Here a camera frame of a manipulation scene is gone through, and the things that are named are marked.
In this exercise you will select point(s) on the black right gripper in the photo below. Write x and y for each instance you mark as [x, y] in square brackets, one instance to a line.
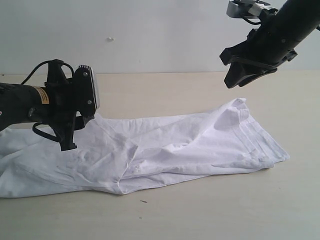
[272, 44]

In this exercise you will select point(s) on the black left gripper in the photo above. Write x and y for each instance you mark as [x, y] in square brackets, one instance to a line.
[54, 104]

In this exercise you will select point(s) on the white t-shirt red lettering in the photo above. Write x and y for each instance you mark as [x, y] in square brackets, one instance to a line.
[122, 156]

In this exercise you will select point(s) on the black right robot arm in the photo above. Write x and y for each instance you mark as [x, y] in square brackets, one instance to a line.
[308, 12]

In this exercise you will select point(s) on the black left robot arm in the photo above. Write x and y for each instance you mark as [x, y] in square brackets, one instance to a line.
[14, 108]

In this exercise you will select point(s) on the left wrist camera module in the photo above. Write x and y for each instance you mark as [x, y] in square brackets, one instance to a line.
[85, 86]

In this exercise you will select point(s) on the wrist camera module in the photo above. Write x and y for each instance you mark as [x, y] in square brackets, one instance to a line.
[85, 86]
[250, 9]

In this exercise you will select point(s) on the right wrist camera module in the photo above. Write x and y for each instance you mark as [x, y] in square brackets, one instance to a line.
[250, 9]

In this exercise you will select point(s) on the small white wall fixture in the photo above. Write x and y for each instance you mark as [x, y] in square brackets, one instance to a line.
[109, 39]

